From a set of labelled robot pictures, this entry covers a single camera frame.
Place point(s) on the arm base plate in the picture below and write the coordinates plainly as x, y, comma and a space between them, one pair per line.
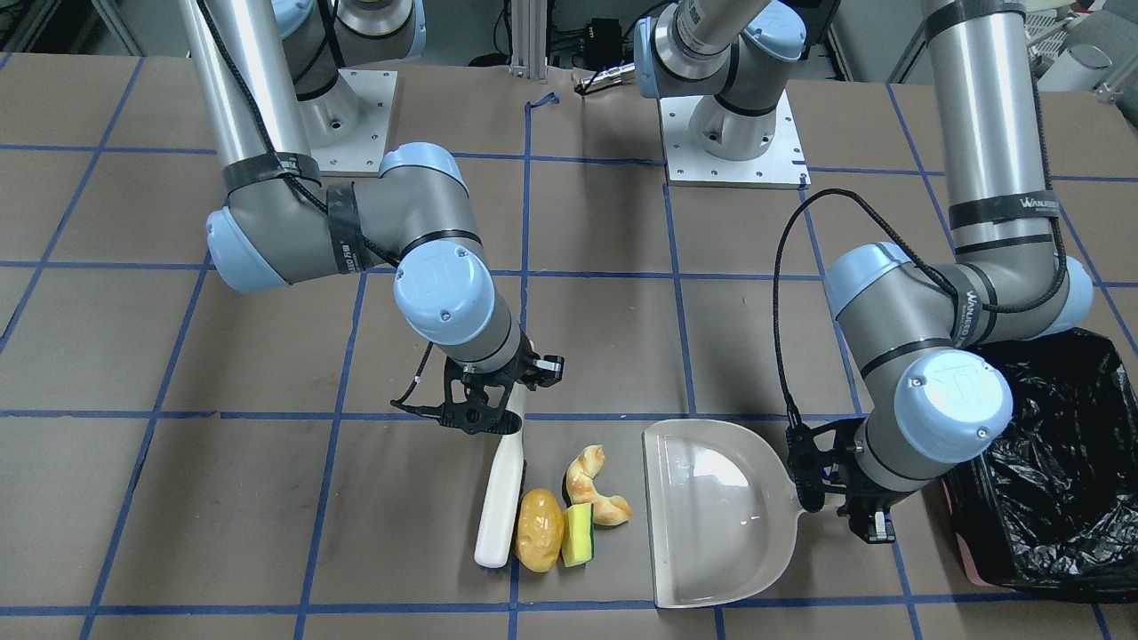
708, 146
348, 125

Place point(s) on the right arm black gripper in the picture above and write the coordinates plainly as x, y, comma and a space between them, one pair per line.
528, 368

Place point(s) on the beige plastic dustpan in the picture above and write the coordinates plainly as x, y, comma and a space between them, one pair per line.
723, 512

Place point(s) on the aluminium frame post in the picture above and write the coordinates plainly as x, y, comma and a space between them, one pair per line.
528, 39

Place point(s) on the black bag lined bin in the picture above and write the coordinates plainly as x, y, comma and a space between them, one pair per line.
1050, 508

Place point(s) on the toy potato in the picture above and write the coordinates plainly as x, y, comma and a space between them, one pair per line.
540, 530

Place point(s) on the white cylinder container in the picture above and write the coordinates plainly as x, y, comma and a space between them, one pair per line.
1079, 69

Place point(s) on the beige hand brush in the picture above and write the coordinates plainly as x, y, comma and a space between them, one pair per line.
497, 523

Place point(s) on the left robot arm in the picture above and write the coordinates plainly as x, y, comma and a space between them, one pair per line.
911, 326

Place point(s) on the toy croissant piece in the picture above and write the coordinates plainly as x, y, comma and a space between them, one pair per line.
580, 486

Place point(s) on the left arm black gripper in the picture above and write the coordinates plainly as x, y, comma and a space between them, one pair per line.
864, 508

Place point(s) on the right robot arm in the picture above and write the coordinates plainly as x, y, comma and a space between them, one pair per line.
281, 226

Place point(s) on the yellow green sponge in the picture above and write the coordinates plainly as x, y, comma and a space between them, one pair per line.
578, 544

